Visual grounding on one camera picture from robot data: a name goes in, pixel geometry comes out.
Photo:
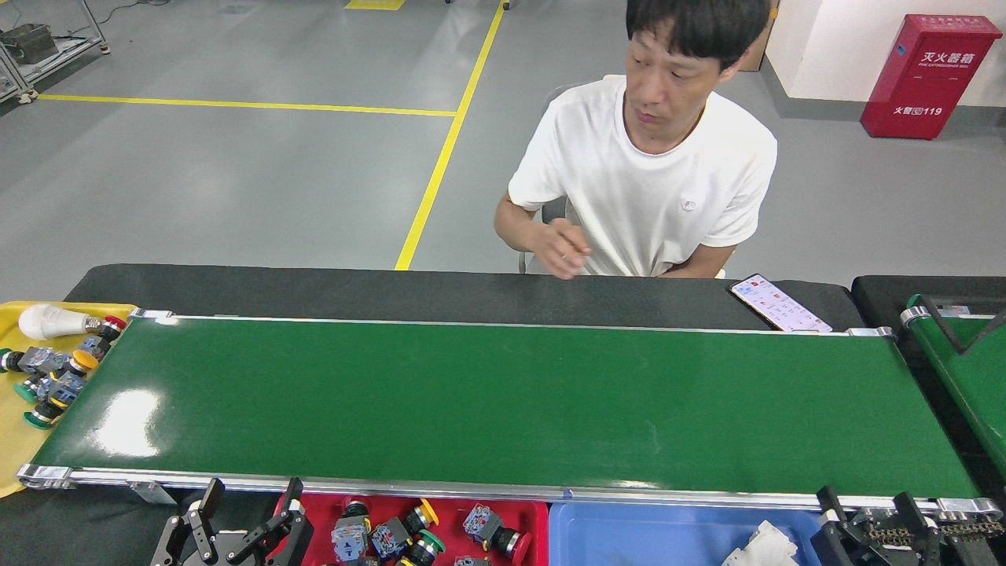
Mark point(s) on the yellow push button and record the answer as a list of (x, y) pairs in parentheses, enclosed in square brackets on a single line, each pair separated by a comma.
[(84, 360), (389, 538)]

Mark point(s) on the person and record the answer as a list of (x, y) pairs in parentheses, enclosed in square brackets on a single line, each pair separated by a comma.
[(644, 181)]

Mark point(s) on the smartphone with lit screen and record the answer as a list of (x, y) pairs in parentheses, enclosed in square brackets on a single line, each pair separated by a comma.
[(778, 304)]

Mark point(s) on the person's right forearm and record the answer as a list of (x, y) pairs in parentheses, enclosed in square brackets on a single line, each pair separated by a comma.
[(515, 233)]

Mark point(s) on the grey office chair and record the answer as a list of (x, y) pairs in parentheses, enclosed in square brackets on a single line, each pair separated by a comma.
[(554, 211)]

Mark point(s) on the green conveyor belt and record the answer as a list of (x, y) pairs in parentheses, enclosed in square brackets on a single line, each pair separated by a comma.
[(503, 401), (974, 377)]

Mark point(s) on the person's right hand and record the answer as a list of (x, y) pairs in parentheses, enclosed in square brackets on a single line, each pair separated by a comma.
[(562, 250)]

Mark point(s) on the red fire extinguisher box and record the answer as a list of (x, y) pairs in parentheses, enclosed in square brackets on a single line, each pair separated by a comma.
[(931, 79)]

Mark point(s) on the yellow plastic tray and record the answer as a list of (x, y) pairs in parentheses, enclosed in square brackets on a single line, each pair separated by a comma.
[(12, 460)]

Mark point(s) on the brown cardboard box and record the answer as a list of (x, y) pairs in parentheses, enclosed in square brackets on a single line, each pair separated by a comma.
[(758, 47)]

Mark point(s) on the metal rack on casters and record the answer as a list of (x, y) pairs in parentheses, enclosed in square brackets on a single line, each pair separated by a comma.
[(75, 49)]

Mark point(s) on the small green push button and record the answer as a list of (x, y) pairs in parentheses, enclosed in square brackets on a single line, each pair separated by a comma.
[(35, 360)]

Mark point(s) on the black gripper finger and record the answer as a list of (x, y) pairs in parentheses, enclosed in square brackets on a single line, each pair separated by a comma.
[(849, 542), (939, 546)]

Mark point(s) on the black device on rack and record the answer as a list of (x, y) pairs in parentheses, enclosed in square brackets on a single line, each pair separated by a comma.
[(27, 43)]

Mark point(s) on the green mushroom push button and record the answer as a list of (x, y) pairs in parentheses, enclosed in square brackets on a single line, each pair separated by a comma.
[(23, 392), (35, 419), (428, 542)]

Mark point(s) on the blue plastic bin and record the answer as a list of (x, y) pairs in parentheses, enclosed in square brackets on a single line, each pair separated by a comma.
[(644, 538)]

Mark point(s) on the person's left forearm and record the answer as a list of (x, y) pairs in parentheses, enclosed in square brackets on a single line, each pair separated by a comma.
[(703, 263)]

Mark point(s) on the white light bulb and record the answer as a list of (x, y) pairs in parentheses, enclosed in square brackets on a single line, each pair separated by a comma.
[(47, 322)]

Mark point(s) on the red plastic bin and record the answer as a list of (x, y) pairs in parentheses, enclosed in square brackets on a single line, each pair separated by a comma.
[(389, 505)]

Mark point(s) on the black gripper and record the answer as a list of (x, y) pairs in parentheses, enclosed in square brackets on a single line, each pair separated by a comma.
[(228, 554)]

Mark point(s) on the black guide bar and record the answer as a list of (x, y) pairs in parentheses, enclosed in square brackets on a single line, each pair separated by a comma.
[(965, 350)]

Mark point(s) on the white circuit breaker red lever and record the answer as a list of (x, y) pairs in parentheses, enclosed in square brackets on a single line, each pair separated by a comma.
[(762, 546)]

